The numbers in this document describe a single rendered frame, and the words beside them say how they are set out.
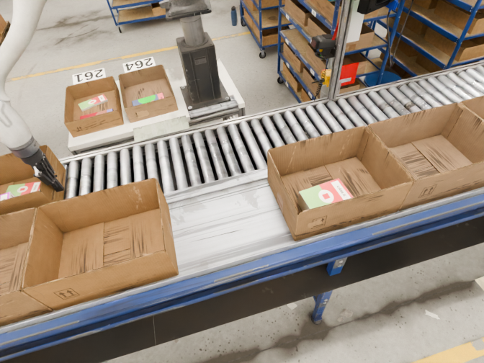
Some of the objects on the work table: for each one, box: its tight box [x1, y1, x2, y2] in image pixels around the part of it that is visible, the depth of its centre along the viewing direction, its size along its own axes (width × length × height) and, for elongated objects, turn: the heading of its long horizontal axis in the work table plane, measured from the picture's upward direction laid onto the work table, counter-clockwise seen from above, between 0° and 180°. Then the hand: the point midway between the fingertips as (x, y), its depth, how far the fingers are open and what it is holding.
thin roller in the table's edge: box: [190, 103, 238, 118], centre depth 178 cm, size 2×28×2 cm, turn 111°
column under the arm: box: [176, 32, 231, 112], centre depth 175 cm, size 26×26×33 cm
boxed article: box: [79, 94, 108, 112], centre depth 188 cm, size 8×16×2 cm, turn 128°
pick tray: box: [118, 64, 179, 123], centre depth 185 cm, size 28×38×10 cm
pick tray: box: [64, 76, 124, 138], centre depth 180 cm, size 28×38×10 cm
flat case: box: [132, 93, 165, 106], centre depth 181 cm, size 14×19×2 cm
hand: (56, 184), depth 133 cm, fingers closed, pressing on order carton
